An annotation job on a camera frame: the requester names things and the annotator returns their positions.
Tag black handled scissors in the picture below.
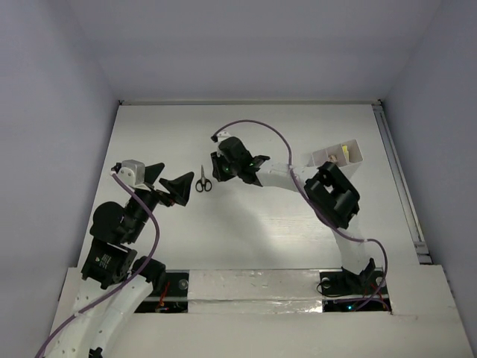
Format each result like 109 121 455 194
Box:
195 165 212 192

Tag yellow capped white marker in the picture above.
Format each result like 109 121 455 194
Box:
341 145 351 164

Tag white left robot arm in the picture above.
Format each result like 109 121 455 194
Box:
47 160 174 357

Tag white divided pen holder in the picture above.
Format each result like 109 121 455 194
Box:
304 139 363 180

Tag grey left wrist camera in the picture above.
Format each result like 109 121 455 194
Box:
111 160 146 189

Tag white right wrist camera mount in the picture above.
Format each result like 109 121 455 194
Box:
211 131 233 143

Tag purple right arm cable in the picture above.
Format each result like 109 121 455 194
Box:
212 119 391 310

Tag foil covered front rail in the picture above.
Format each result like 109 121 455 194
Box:
187 269 323 315

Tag aluminium side rail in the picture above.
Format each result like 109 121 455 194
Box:
372 102 434 266

